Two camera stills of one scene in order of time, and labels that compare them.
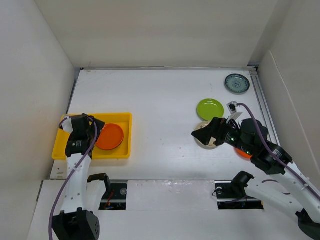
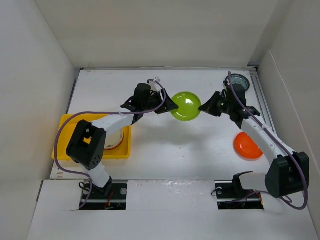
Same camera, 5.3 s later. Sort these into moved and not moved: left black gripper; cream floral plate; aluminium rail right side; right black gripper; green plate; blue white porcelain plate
Moved: right black gripper; green plate; left black gripper; cream floral plate
Not moved: aluminium rail right side; blue white porcelain plate
